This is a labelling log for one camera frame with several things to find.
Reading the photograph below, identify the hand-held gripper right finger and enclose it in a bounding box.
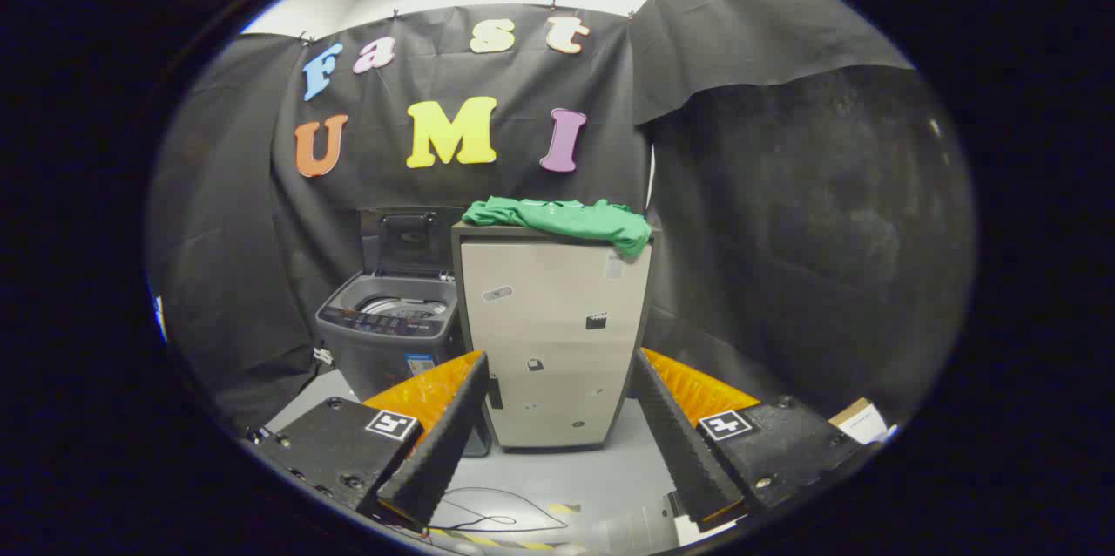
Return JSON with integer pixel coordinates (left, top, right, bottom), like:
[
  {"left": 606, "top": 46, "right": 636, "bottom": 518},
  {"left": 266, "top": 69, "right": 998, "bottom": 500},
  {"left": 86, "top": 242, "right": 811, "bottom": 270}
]
[{"left": 629, "top": 347, "right": 881, "bottom": 532}]

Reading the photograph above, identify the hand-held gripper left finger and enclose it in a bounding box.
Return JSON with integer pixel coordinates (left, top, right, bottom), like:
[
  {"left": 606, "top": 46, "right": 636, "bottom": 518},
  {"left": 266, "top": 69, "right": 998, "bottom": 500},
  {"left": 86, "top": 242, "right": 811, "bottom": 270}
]
[{"left": 248, "top": 350, "right": 490, "bottom": 531}]

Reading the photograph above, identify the grey washing machine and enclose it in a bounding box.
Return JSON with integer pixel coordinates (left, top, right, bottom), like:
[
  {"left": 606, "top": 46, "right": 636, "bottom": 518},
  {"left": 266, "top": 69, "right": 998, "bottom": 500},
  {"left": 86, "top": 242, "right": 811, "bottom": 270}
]
[{"left": 315, "top": 271, "right": 460, "bottom": 402}]

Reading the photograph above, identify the green polo shirt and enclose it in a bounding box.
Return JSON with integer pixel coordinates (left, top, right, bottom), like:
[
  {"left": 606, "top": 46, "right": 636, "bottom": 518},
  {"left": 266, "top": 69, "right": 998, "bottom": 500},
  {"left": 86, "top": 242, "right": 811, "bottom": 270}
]
[{"left": 462, "top": 196, "right": 652, "bottom": 259}]

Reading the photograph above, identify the yellow black floor tape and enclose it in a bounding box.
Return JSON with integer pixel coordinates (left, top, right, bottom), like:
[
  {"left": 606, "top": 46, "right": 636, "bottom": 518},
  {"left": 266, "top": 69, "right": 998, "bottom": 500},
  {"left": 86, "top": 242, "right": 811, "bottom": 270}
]
[{"left": 431, "top": 525, "right": 563, "bottom": 552}]

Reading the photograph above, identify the beige cabinet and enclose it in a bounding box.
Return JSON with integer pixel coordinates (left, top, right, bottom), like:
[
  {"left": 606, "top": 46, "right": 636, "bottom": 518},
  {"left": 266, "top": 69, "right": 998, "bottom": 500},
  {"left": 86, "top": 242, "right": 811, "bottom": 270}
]
[{"left": 450, "top": 220, "right": 659, "bottom": 452}]

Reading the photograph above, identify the small cardboard box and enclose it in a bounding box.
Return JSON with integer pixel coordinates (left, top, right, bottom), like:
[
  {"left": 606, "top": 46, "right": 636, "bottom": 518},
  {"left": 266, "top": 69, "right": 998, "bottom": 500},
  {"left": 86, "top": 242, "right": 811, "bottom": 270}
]
[{"left": 828, "top": 397, "right": 898, "bottom": 445}]

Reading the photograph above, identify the dark grey partition panel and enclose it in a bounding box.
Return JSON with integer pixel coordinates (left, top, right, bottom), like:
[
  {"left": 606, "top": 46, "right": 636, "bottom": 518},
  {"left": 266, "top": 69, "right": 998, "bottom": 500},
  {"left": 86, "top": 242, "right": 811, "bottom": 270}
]
[{"left": 645, "top": 64, "right": 976, "bottom": 428}]

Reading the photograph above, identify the thin black cable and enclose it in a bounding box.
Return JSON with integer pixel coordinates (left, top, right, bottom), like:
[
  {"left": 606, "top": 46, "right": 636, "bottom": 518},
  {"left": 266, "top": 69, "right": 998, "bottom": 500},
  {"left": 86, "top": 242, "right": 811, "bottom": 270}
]
[{"left": 431, "top": 486, "right": 569, "bottom": 536}]

